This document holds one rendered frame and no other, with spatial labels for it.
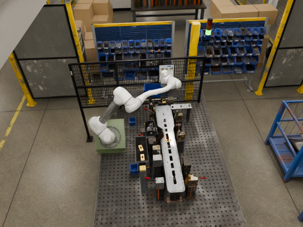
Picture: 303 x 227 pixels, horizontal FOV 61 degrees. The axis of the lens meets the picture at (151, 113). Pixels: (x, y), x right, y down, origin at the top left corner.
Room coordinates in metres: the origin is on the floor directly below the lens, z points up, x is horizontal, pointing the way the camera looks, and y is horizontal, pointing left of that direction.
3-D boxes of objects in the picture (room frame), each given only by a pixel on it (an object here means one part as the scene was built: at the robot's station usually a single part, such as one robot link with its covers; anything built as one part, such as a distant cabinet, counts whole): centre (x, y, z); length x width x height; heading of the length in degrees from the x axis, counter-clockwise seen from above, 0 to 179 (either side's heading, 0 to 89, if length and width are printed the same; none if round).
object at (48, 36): (4.07, 1.83, 1.00); 1.34 x 0.14 x 2.00; 92
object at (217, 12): (5.58, -2.01, 0.68); 1.20 x 0.80 x 1.35; 94
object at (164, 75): (2.57, -0.18, 1.63); 0.13 x 0.11 x 0.16; 48
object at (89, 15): (6.94, 1.45, 0.52); 1.20 x 0.80 x 1.05; 179
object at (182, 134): (2.18, -0.37, 0.87); 0.12 x 0.09 x 0.35; 94
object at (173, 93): (2.99, 0.06, 1.02); 0.90 x 0.22 x 0.03; 94
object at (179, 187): (2.09, -0.21, 1.00); 1.38 x 0.22 x 0.02; 4
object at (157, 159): (1.77, -0.05, 0.90); 0.13 x 0.10 x 0.41; 94
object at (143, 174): (1.60, 0.11, 0.92); 0.08 x 0.08 x 0.44; 4
